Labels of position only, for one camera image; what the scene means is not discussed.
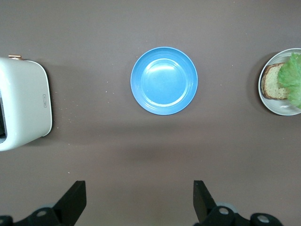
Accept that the beige plate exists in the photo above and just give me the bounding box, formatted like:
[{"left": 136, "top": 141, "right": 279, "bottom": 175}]
[{"left": 257, "top": 48, "right": 301, "bottom": 116}]

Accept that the green lettuce leaf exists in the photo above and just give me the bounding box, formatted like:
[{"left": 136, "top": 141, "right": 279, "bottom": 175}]
[{"left": 277, "top": 52, "right": 301, "bottom": 109}]

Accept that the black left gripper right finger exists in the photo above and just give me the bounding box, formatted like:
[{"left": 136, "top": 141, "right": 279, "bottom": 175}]
[{"left": 193, "top": 180, "right": 282, "bottom": 226}]

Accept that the brown bread slice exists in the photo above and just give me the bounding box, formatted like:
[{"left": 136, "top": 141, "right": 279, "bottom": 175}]
[{"left": 261, "top": 63, "right": 291, "bottom": 100}]

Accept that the cream white toaster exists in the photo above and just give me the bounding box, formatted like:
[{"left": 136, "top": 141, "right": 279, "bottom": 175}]
[{"left": 0, "top": 55, "right": 53, "bottom": 152}]

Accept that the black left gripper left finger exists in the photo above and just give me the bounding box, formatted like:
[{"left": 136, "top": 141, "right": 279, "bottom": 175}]
[{"left": 0, "top": 180, "right": 87, "bottom": 226}]

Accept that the blue plate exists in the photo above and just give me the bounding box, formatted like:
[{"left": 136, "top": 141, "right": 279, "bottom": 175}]
[{"left": 130, "top": 46, "right": 198, "bottom": 116}]

